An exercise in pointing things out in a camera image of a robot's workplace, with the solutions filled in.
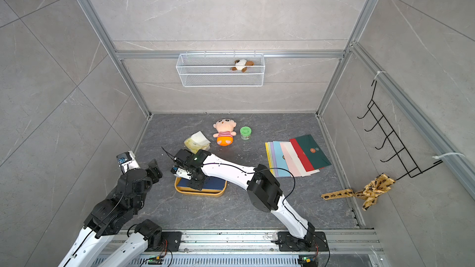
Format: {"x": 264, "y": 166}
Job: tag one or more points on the white wire mesh basket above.
{"x": 214, "y": 70}

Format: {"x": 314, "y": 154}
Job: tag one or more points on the yellow envelope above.
{"x": 268, "y": 147}

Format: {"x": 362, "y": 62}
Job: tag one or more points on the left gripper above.
{"x": 153, "y": 172}

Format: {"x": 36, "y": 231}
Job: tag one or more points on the pink envelope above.
{"x": 293, "y": 162}

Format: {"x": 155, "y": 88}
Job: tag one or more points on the yellow plastic storage tray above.
{"x": 199, "y": 193}

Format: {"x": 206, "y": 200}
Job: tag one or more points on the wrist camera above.
{"x": 181, "y": 173}
{"x": 127, "y": 161}

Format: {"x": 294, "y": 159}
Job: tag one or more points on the black wall hook rack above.
{"x": 392, "y": 140}

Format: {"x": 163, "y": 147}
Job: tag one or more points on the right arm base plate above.
{"x": 287, "y": 243}

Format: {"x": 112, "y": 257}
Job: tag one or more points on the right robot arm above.
{"x": 262, "y": 187}

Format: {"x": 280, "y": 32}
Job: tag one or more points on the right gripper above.
{"x": 195, "y": 185}

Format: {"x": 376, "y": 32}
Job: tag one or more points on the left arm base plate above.
{"x": 159, "y": 242}

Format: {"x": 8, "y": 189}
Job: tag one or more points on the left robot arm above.
{"x": 109, "y": 216}

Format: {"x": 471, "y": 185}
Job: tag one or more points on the lilac envelope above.
{"x": 274, "y": 160}

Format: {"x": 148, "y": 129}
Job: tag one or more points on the red envelope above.
{"x": 302, "y": 157}

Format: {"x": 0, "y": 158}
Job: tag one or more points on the dark green envelope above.
{"x": 313, "y": 152}

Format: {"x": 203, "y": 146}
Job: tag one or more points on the aluminium mounting rail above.
{"x": 254, "y": 248}

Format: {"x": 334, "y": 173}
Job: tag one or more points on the small brown white plush dog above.
{"x": 242, "y": 65}

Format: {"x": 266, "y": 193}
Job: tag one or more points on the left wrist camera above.
{"x": 127, "y": 161}

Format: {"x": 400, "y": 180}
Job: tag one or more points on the yellow patterned cloth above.
{"x": 370, "y": 193}

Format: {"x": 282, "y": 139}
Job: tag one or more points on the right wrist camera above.
{"x": 181, "y": 173}

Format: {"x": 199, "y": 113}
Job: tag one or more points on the pink plush doll orange pants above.
{"x": 224, "y": 132}

